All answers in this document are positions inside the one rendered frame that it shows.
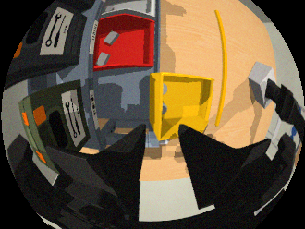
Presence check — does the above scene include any yellow long thin bar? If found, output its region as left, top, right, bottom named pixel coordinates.
left=215, top=10, right=227, bottom=126

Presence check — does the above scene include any red open bin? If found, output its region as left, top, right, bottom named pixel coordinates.
left=93, top=13, right=154, bottom=72

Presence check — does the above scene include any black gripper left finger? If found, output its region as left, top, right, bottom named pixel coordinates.
left=45, top=124, right=146, bottom=215

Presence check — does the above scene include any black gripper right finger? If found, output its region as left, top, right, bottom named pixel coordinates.
left=178, top=124, right=271, bottom=210

